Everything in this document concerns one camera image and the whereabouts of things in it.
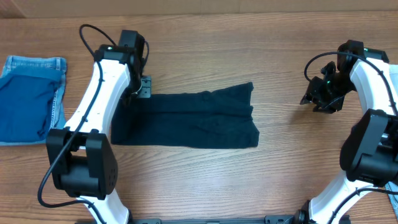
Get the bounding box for folded blue denim shorts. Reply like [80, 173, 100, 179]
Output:
[1, 55, 67, 146]

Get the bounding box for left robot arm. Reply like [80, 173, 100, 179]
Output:
[37, 30, 151, 223]

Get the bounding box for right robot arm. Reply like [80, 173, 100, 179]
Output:
[287, 40, 397, 223]

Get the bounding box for light blue jeans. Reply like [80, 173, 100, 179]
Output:
[385, 182, 398, 218]

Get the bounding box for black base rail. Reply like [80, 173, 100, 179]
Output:
[129, 214, 308, 224]

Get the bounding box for dark navy t-shirt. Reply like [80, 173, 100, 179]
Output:
[111, 82, 259, 149]

